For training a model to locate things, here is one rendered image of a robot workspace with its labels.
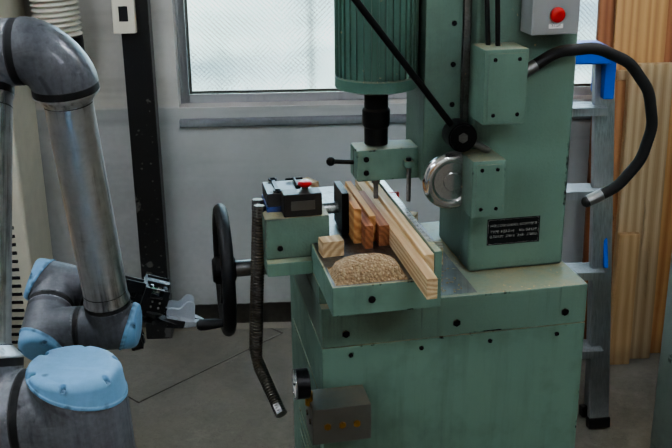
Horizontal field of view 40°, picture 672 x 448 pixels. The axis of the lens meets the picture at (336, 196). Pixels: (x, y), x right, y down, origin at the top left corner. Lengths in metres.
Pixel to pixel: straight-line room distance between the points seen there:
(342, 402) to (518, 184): 0.59
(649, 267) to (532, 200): 1.39
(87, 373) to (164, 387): 1.74
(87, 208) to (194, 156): 1.66
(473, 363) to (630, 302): 1.41
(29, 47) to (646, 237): 2.29
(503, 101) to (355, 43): 0.32
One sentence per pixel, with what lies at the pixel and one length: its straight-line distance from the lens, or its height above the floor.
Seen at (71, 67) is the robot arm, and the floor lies 1.32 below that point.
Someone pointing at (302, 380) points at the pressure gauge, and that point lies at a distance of 1.88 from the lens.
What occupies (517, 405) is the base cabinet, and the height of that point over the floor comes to 0.52.
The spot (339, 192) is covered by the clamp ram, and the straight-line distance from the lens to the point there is 1.97.
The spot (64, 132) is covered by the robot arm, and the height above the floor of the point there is 1.20.
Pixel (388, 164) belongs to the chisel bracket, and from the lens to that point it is 2.00.
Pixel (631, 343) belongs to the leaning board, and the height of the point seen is 0.06.
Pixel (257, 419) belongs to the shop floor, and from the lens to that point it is 3.05.
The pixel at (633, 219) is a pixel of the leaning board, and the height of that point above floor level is 0.52.
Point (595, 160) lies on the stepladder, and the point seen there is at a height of 0.83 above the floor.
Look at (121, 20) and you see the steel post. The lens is 3.21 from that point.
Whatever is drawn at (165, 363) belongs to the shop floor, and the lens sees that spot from 3.41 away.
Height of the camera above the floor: 1.61
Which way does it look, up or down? 19 degrees down
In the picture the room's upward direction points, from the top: 1 degrees counter-clockwise
